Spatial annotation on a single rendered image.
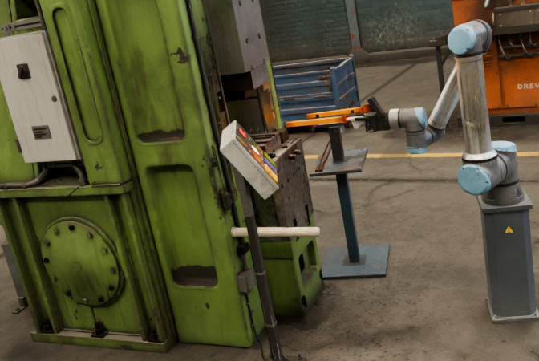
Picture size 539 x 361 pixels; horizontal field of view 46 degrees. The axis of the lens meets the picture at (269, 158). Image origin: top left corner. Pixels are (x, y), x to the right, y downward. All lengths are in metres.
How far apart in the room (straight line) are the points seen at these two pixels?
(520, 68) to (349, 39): 5.32
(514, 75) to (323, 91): 1.96
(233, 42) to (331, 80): 3.91
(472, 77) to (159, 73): 1.41
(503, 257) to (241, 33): 1.62
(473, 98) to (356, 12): 8.53
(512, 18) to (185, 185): 3.86
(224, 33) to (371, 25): 8.10
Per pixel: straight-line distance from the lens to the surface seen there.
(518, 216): 3.13
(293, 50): 11.79
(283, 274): 3.44
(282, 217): 3.27
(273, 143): 3.30
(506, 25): 6.21
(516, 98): 6.48
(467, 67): 2.80
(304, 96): 7.07
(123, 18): 3.12
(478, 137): 2.87
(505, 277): 3.25
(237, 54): 3.08
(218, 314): 3.37
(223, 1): 3.07
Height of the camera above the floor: 1.80
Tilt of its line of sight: 16 degrees down
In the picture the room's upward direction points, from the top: 11 degrees counter-clockwise
